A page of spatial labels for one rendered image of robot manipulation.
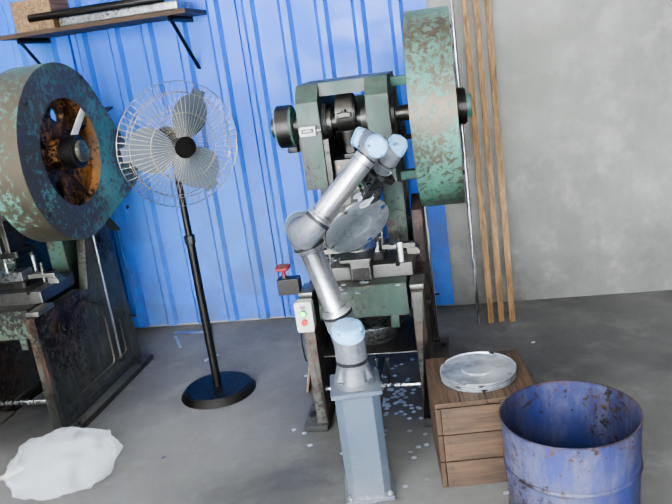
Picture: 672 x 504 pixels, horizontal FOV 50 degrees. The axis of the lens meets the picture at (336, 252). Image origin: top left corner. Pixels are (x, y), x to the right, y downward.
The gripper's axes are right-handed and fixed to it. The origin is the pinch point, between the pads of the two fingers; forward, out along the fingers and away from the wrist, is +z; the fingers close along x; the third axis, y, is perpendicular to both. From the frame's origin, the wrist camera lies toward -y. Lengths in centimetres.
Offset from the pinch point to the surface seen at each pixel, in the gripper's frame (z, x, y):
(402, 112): -14, -28, -40
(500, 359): 17, 76, -24
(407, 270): 30.7, 21.6, -28.5
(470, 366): 21, 72, -12
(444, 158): -26.7, 7.2, -22.8
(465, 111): -29, -10, -53
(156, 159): 54, -85, 30
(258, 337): 179, -32, -43
